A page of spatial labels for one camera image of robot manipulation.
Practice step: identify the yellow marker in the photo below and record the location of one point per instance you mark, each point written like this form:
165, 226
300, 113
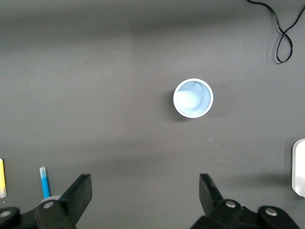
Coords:
2, 176

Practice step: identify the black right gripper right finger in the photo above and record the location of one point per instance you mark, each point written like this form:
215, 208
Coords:
214, 205

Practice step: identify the blue marker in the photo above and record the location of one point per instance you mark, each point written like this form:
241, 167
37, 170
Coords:
45, 184

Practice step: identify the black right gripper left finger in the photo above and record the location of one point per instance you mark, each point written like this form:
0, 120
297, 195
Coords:
71, 202

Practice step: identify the light blue plastic cup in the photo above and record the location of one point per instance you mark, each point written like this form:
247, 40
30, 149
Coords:
193, 98

